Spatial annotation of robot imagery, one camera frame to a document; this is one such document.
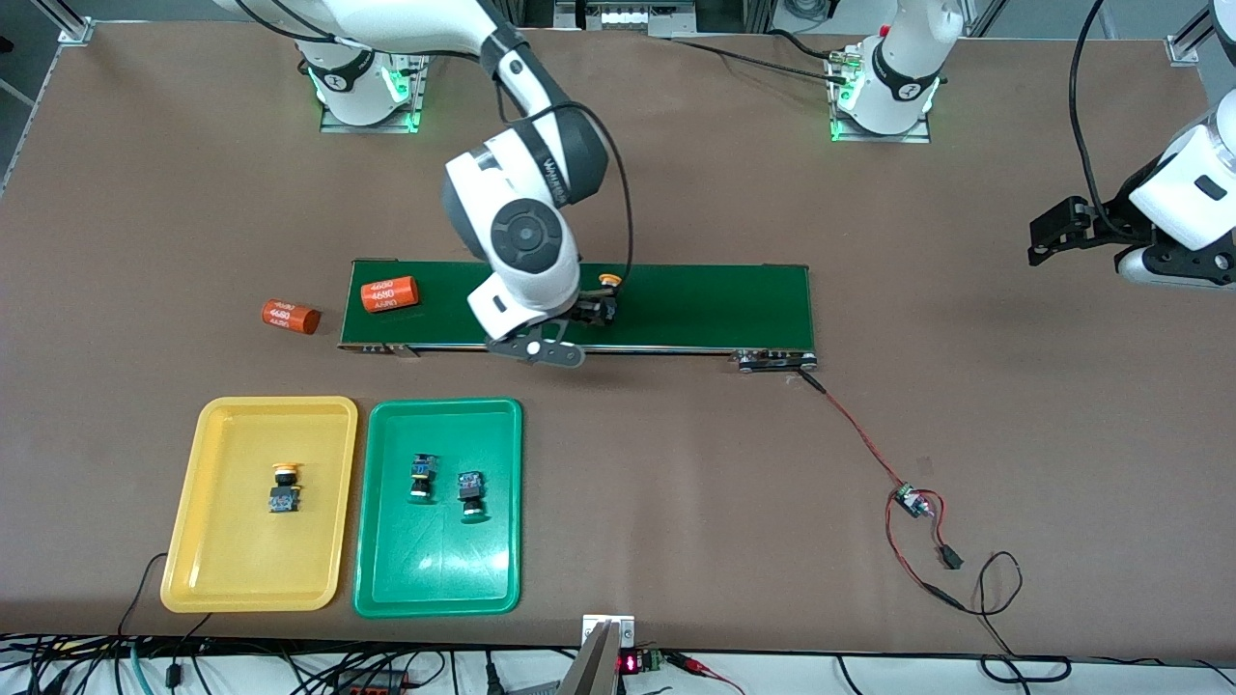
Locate orange cylinder white print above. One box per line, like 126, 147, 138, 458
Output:
360, 275, 421, 314
262, 298, 323, 336

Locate green conveyor belt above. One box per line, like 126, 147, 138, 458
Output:
338, 259, 820, 375

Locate white electronics unit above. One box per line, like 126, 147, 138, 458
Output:
577, 0, 698, 38

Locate green plastic tray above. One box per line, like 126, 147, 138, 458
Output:
352, 398, 523, 619

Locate red clip lead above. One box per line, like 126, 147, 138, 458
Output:
666, 652, 746, 695

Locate black orange power strip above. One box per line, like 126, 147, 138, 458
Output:
333, 669, 411, 695

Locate yellow plastic tray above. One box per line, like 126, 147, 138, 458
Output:
159, 396, 359, 615

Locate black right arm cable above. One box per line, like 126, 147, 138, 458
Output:
521, 101, 638, 286

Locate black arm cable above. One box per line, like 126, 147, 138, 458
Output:
521, 101, 638, 286
1067, 0, 1136, 242

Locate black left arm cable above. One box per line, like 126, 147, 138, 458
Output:
1067, 0, 1136, 242

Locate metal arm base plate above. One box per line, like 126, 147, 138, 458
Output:
322, 39, 424, 134
829, 48, 934, 146

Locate red black motor wire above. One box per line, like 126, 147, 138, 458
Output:
798, 369, 911, 495

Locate black base cable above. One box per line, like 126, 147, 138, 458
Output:
664, 37, 851, 76

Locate silver camera mount bracket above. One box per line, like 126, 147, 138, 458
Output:
568, 614, 636, 695

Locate red black power wire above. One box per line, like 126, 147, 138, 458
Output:
885, 487, 967, 611

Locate thin black wire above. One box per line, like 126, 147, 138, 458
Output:
951, 552, 1073, 682

